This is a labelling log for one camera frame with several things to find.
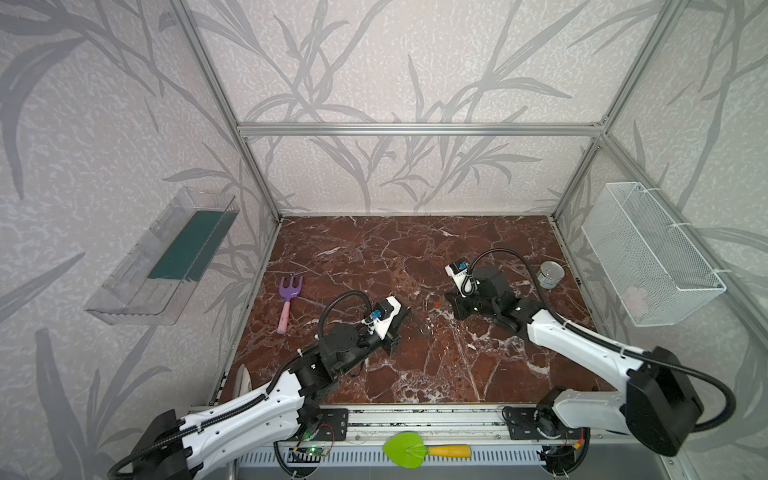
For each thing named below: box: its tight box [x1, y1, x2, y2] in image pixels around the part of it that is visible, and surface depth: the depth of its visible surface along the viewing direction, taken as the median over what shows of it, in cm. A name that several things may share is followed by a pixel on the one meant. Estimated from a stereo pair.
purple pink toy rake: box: [277, 276, 303, 335], surface depth 98 cm
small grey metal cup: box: [537, 261, 565, 290], surface depth 100 cm
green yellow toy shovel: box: [382, 432, 472, 469], surface depth 71 cm
